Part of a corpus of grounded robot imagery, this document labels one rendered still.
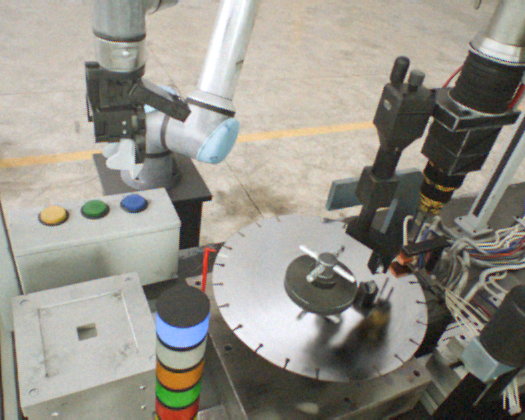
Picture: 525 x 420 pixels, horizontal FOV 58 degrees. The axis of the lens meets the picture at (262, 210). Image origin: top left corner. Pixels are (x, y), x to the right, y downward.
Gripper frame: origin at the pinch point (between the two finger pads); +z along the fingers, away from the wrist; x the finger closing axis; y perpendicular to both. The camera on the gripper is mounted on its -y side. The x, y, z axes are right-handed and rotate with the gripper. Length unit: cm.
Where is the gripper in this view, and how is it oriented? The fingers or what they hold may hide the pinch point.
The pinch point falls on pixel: (136, 171)
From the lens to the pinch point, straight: 88.1
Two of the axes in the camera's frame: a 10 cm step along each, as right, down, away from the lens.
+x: 4.2, 6.1, -6.8
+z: -1.5, 7.8, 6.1
